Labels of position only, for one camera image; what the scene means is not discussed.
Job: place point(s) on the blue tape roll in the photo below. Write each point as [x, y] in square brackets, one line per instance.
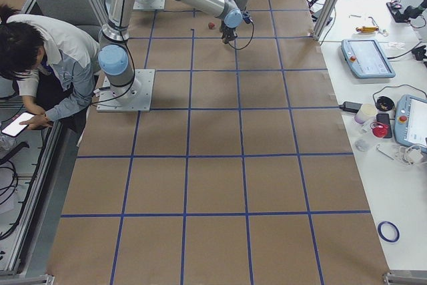
[388, 232]

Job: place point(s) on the red round lid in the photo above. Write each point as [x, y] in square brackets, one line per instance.
[379, 130]

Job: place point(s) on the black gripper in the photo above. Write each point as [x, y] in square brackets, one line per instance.
[228, 31]

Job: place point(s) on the gold wrapped tool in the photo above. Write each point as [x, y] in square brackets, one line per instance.
[365, 29]

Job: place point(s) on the teach pendant tablet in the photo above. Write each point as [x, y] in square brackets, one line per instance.
[410, 121]
[366, 59]

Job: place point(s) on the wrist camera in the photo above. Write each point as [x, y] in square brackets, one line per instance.
[246, 17]

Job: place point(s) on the person in white shirt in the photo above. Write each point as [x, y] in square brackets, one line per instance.
[54, 65]

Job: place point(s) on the white paper cup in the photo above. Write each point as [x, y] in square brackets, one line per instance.
[366, 112]

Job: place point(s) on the aluminium frame post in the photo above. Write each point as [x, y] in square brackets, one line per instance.
[328, 1]

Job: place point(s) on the white smartphone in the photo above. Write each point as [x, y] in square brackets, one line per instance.
[16, 126]

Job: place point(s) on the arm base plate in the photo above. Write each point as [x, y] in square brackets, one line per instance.
[133, 97]
[148, 5]

